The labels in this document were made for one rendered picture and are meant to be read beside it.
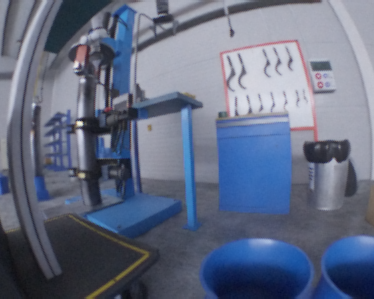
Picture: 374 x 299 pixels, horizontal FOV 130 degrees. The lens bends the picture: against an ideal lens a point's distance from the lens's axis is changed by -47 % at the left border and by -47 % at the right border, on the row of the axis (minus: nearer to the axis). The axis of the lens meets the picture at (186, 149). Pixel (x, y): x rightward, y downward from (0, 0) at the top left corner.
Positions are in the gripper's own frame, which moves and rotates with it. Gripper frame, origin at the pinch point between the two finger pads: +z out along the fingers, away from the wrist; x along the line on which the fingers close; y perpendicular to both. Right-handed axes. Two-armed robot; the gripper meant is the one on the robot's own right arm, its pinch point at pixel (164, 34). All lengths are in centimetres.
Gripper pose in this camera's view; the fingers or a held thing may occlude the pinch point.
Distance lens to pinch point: 117.6
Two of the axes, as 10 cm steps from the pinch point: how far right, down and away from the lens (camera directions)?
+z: 0.6, 9.0, 4.3
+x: 9.6, 0.6, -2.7
